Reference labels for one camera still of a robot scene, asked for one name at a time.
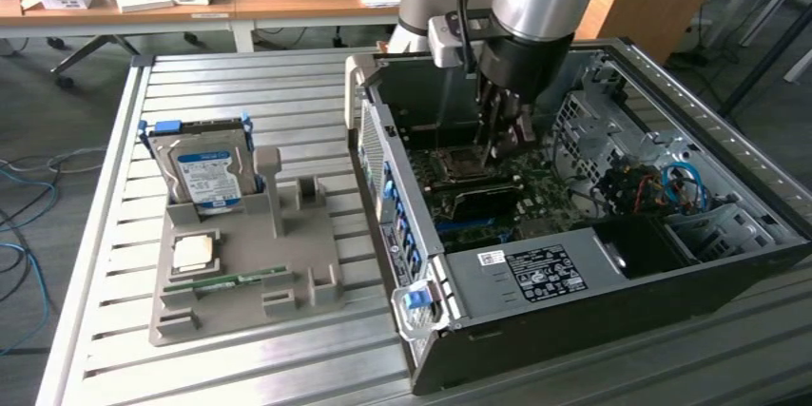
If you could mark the blue case release latch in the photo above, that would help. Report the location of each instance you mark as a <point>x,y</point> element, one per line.
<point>419,299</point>

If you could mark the open black PC case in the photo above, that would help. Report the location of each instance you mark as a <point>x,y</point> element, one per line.
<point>571,330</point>

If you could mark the blue card slot tab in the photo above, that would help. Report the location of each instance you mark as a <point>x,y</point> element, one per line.
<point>400,215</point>
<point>415,263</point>
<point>391,194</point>
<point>407,239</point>

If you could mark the silver disk bay bracket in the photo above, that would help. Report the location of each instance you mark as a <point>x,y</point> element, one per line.
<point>730,230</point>

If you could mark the low profile graphics card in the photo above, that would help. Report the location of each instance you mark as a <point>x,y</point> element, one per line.
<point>482,204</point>

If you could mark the short blue expansion slot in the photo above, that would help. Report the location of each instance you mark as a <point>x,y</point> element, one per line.
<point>506,236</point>

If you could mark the grey plastic parts rack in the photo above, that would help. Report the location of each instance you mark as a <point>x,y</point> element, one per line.
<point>242,258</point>

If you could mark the silver CPU chip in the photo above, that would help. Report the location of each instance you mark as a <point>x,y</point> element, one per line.
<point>192,252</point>

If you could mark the hard disk blue bracket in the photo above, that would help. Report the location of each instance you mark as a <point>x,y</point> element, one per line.
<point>206,173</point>

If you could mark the green RAM stick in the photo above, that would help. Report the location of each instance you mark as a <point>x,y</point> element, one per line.
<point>222,281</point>

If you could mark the black RAM slot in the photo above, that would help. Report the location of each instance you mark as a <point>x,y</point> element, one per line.
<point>472,180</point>

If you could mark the long blue expansion slot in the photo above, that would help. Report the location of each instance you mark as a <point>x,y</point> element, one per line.
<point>466,224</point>

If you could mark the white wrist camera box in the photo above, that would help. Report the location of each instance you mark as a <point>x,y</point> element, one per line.
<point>447,44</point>

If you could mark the grey power supply unit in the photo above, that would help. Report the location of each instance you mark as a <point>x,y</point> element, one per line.
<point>482,292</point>

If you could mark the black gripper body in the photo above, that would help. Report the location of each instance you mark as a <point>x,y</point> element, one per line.
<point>520,63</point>

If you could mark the white table leg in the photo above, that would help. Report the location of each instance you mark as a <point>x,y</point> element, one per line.
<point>798,68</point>

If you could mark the black intrusion switch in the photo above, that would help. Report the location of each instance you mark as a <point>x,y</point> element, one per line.
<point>392,131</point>

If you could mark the CPU socket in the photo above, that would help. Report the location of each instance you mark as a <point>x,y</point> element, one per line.
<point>460,166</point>

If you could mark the black power connector bundle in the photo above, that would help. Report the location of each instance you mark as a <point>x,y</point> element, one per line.
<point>624,192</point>

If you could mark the green motherboard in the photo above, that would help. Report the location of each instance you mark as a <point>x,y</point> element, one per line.
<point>546,197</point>

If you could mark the black partition frame post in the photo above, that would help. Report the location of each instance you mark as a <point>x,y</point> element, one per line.
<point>764,63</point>

